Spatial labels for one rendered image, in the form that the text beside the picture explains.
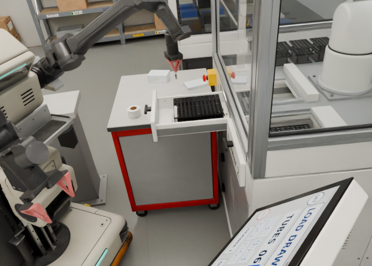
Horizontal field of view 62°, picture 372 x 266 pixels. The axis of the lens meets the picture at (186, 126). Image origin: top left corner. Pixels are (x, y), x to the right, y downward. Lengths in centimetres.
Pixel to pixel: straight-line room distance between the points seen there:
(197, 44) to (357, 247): 148
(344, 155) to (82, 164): 160
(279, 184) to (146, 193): 110
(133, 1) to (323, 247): 85
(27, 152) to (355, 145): 88
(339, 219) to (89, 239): 140
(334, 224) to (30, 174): 70
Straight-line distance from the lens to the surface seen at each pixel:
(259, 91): 81
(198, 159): 179
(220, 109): 141
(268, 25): 76
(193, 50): 218
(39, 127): 124
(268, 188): 104
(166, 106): 157
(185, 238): 202
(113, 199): 233
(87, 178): 222
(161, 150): 173
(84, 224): 187
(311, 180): 107
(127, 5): 107
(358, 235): 140
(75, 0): 514
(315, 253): 55
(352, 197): 65
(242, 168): 108
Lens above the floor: 164
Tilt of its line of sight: 34 degrees down
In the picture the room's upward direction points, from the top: 6 degrees counter-clockwise
